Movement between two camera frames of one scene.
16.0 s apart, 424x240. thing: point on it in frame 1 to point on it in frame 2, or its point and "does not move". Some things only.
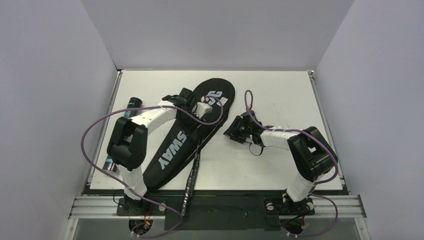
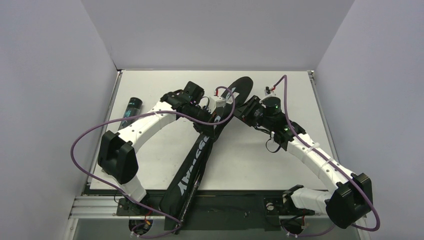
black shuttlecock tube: [136, 102] does not move
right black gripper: [236, 129] to [249, 108]
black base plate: [218, 210] does not move
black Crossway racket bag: [186, 137] to [183, 189]
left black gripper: [185, 100] to [210, 125]
